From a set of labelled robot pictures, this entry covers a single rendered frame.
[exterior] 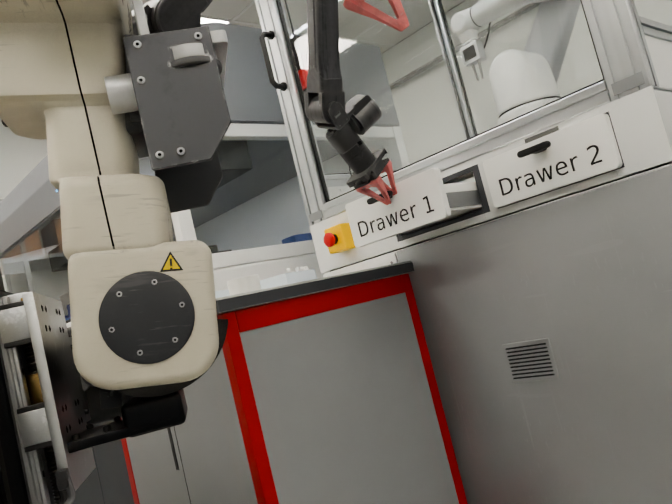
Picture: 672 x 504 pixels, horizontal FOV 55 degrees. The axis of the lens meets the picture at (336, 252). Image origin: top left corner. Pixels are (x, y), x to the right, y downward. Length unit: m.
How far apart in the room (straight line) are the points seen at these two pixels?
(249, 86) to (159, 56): 1.64
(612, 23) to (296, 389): 0.94
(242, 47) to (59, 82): 1.68
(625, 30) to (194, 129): 0.90
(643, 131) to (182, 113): 0.89
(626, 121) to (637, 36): 0.16
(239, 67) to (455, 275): 1.22
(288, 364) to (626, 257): 0.70
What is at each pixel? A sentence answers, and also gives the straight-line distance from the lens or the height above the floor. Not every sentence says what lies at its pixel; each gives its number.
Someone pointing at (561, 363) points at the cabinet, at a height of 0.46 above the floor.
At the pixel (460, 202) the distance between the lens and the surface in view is 1.48.
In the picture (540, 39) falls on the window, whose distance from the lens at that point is 1.50.
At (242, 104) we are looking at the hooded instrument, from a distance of 2.39.
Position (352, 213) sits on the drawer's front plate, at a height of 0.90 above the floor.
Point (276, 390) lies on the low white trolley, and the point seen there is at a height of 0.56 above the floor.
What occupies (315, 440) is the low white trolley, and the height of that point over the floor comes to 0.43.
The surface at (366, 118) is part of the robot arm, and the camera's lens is 1.41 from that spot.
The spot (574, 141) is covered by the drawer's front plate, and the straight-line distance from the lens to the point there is 1.41.
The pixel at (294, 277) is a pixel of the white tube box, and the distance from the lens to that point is 1.58.
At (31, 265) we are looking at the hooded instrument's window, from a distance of 3.34.
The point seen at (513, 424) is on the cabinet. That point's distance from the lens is 1.61.
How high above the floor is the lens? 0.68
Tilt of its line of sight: 5 degrees up
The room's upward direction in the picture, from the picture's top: 14 degrees counter-clockwise
